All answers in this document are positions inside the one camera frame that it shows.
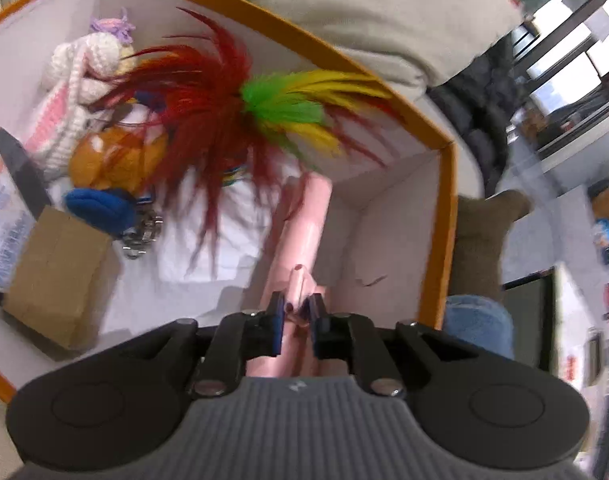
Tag blue jeans leg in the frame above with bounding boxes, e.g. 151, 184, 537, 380
444, 294, 515, 361

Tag pink handheld stick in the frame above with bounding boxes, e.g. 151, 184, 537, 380
244, 172, 357, 378

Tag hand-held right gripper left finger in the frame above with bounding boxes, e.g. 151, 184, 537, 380
114, 292, 286, 396

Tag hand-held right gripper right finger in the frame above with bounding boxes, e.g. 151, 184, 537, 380
308, 294, 480, 398

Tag red yellow green feather toy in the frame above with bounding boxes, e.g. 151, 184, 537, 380
97, 7, 405, 281

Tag orange plush toy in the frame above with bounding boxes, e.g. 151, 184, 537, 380
68, 125, 169, 193

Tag white pink crochet bunny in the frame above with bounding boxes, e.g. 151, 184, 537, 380
24, 7, 138, 173

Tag metal keyring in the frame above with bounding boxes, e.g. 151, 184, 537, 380
122, 210, 164, 261

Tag black padded jacket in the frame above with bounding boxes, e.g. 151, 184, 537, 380
427, 35, 522, 196

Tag orange storage box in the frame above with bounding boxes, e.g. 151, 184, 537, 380
0, 0, 459, 406

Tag blue fabric pouch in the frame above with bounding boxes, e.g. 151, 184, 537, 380
64, 187, 138, 238

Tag dark screen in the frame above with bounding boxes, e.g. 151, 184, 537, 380
504, 270, 557, 371

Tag brown cardboard box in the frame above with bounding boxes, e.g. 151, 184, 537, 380
2, 205, 114, 351

